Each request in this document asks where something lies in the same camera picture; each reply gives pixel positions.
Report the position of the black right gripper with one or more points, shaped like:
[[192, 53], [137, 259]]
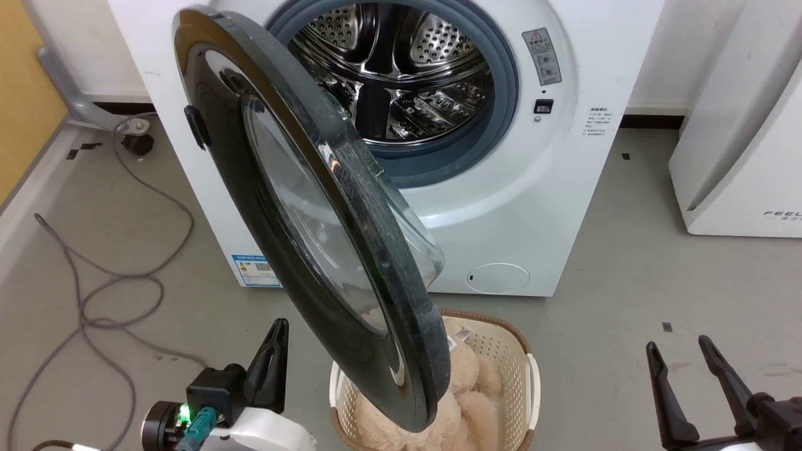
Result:
[[780, 423]]

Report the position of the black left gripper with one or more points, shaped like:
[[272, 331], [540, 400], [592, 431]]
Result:
[[216, 391]]

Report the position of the black round glass washer door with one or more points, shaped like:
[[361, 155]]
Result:
[[294, 207]]

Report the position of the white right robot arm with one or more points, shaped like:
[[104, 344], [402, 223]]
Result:
[[730, 446]]

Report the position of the white front-load washing machine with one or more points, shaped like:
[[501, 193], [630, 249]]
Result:
[[551, 188]]

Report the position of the black door latch socket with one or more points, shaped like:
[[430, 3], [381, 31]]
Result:
[[543, 106]]

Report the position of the grey rubber door gasket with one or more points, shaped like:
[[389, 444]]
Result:
[[501, 106]]

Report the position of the blue energy label sticker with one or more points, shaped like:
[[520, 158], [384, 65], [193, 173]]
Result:
[[255, 270]]

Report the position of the black cylindrical wrist module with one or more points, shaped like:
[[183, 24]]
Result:
[[161, 427]]

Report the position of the beige perforated laundry basket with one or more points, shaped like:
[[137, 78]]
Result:
[[510, 369]]

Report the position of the beige plush teddy bear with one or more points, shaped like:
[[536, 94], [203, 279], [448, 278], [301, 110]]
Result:
[[467, 388]]

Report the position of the round white filter cover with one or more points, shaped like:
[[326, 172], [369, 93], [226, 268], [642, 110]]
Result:
[[498, 278]]

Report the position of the white appliance with lettering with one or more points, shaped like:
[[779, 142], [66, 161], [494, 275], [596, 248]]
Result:
[[745, 138]]

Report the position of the small text instruction sticker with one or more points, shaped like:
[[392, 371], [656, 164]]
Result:
[[597, 122]]

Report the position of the stainless steel washer drum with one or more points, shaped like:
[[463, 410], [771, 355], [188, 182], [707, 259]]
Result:
[[401, 69]]

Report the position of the grey warning sticker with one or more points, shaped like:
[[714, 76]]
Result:
[[542, 55]]

